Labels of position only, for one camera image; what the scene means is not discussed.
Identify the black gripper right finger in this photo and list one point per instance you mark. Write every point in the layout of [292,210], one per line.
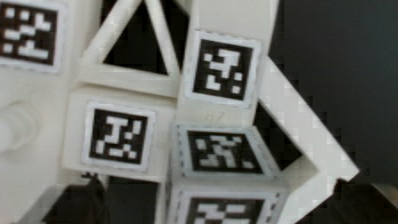
[356,206]

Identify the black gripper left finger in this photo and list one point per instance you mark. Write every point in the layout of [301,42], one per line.
[71,204]

